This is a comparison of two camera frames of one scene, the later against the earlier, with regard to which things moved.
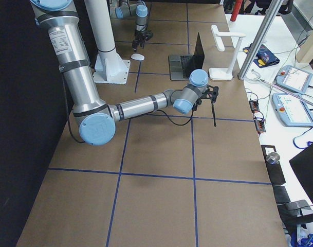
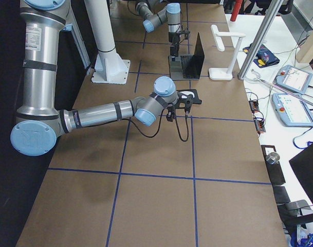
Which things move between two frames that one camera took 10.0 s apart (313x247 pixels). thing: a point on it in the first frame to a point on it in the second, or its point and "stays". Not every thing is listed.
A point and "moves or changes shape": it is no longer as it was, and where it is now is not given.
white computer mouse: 137,56 moves or changes shape
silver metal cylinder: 273,158 stays
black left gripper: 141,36 to 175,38
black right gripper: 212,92 to 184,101
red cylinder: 236,10 stays
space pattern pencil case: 264,57 stays
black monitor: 307,164 stays
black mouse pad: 214,113 moves or changes shape
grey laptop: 180,66 stays
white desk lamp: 224,74 stays
